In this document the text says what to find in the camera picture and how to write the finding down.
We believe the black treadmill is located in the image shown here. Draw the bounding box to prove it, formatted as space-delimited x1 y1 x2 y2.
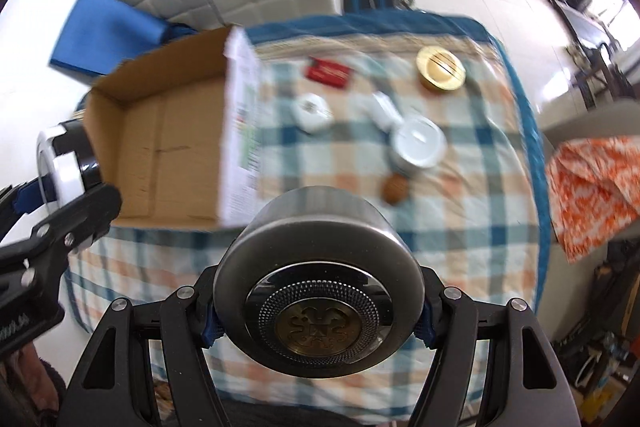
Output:
547 0 639 110

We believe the silver round tin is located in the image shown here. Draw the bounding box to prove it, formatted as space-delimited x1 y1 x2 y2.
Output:
213 186 425 378

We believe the grey chair under cloth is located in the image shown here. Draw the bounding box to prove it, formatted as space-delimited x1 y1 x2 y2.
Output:
542 98 640 147

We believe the red small box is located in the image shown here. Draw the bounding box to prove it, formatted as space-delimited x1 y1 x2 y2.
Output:
305 57 352 89

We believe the white black lid jar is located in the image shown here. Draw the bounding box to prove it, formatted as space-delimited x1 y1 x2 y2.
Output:
37 119 102 213

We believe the brown walnut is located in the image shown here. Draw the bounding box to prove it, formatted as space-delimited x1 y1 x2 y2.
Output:
381 172 410 206

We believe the black orange bag pile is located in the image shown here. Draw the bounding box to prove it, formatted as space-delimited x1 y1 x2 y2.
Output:
552 239 639 426

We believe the orange white cloth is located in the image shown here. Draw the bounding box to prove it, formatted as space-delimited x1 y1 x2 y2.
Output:
546 135 639 263

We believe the white rounded square case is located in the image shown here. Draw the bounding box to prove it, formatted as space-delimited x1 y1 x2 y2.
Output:
292 93 334 134

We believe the small white cylinder bottle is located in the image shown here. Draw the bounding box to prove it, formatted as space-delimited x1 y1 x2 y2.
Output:
370 91 404 133

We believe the blue folded mat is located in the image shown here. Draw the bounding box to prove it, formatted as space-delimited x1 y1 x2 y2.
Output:
49 0 196 78

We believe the cardboard box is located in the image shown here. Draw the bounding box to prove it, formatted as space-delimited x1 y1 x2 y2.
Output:
82 26 262 231

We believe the plaid tablecloth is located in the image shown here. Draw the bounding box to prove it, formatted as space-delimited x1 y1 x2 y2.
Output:
65 10 550 424

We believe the white round jar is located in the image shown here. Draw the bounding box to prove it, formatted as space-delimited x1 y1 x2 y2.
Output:
390 116 447 176

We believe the gold round tin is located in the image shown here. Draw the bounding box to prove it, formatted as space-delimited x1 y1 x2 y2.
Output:
416 46 466 92

